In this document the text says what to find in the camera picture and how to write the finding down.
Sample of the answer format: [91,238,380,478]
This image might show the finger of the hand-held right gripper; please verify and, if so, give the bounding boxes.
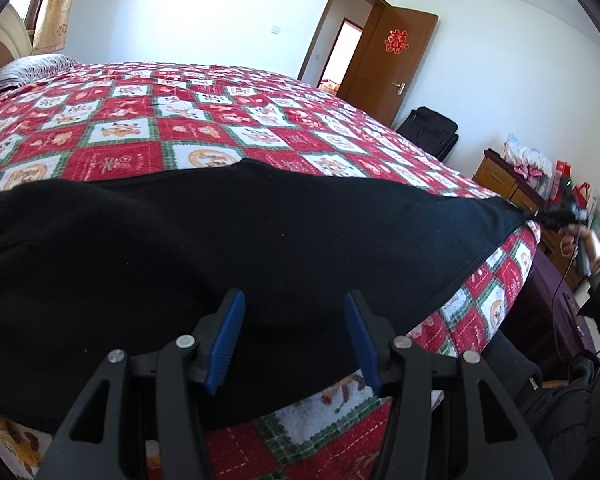
[522,208,552,228]

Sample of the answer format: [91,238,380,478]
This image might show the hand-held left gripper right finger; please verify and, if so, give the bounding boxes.
[344,290,556,480]

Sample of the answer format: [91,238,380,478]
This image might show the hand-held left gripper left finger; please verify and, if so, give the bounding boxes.
[35,289,247,480]

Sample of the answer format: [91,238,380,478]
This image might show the black pants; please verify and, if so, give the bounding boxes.
[0,158,528,436]

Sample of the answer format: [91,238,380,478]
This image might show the person's right hand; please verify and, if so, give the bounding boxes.
[562,224,600,272]

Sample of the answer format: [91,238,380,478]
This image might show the red bag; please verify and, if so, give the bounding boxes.
[572,182,599,212]

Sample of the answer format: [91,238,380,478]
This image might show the red box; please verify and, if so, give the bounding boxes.
[552,160,572,202]

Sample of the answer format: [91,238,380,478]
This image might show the wooden dresser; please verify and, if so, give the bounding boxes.
[472,149,600,291]

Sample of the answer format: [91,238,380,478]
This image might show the white plastic bags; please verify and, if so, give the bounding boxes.
[502,134,553,182]

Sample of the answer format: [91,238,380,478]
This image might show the dark purple cloth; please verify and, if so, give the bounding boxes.
[500,249,600,363]

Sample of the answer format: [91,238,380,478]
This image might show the black suitcase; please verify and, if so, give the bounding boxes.
[396,106,460,162]

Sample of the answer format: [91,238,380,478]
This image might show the person's leg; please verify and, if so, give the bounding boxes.
[480,332,600,480]

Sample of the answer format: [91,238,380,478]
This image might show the brown wooden door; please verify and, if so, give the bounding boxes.
[337,0,439,128]

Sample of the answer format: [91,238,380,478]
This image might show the red printed bed sheet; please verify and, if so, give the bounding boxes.
[0,62,541,480]

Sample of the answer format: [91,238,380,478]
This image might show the red paper door decoration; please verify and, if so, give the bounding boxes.
[385,30,410,55]

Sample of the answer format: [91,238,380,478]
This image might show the striped pillow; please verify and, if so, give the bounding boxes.
[0,54,81,92]

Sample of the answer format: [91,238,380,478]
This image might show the beige patterned curtain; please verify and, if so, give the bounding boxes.
[31,0,83,55]

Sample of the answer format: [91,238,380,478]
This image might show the cream wooden headboard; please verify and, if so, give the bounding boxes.
[0,2,33,81]

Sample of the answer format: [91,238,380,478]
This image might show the black cable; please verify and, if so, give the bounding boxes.
[554,255,600,353]

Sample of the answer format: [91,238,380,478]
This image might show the brown door frame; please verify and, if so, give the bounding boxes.
[298,0,393,92]

